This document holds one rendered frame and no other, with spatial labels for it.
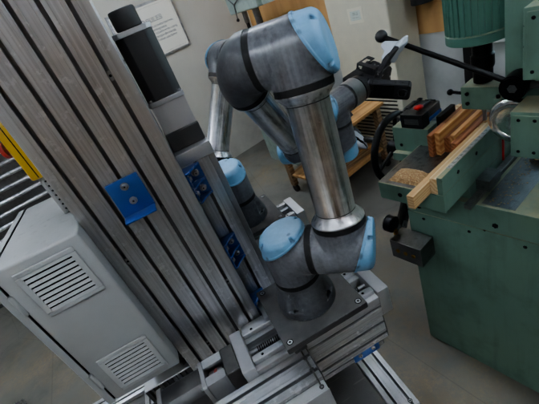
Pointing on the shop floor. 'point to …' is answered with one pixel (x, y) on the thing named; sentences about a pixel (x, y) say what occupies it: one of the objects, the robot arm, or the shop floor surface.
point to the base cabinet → (483, 295)
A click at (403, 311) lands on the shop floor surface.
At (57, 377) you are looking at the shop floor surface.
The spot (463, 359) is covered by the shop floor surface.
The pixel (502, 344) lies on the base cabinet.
